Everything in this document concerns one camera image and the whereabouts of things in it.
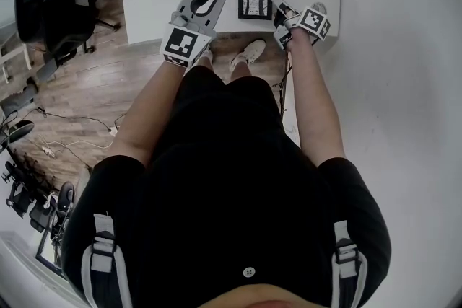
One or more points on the person's right leg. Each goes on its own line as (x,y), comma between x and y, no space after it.
(241,70)

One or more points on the person's left leg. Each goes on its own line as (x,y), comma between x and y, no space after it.
(204,62)

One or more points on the person's white shoe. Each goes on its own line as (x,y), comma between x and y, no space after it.
(207,55)
(249,51)

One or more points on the person's right white shoe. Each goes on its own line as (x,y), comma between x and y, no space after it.
(249,51)

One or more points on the white stool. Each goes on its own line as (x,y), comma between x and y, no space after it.
(14,61)

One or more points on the black office chair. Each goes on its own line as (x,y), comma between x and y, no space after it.
(54,11)

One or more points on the person's black clothing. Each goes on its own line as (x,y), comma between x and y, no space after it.
(231,191)

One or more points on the white shirt button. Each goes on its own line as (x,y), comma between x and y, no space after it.
(248,271)

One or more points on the black wheeled equipment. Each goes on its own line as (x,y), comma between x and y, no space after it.
(36,205)

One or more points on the person's leg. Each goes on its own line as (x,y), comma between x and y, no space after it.
(204,62)
(241,70)

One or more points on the person's right forearm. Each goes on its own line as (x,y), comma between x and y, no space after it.
(314,101)

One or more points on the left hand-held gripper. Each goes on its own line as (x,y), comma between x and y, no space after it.
(180,43)

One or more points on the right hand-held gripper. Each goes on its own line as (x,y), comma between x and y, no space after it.
(313,22)

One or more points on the person's left white shoe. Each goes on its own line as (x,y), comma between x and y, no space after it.
(207,55)

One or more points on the person's left forearm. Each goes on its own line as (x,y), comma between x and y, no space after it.
(151,112)

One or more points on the round grey disc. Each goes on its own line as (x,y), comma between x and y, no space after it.
(320,6)

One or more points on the white power strip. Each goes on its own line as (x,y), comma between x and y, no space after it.
(113,131)

